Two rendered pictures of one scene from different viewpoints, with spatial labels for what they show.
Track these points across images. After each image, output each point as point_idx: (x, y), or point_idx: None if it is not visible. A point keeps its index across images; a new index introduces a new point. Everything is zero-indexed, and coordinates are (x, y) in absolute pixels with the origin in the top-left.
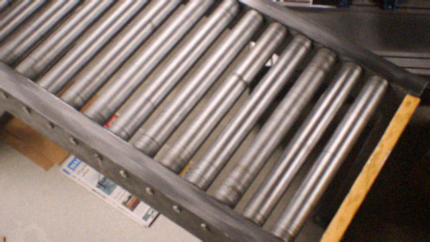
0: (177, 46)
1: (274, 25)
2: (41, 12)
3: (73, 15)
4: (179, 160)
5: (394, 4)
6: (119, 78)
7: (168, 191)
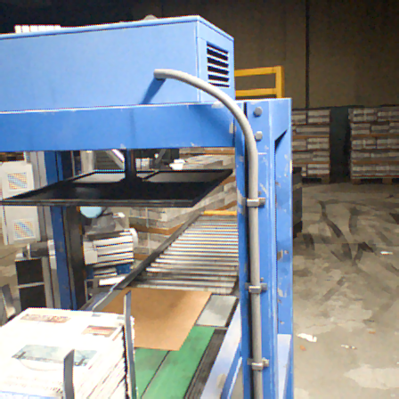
0: None
1: (189, 227)
2: (218, 252)
3: (214, 248)
4: None
5: (90, 295)
6: (235, 238)
7: None
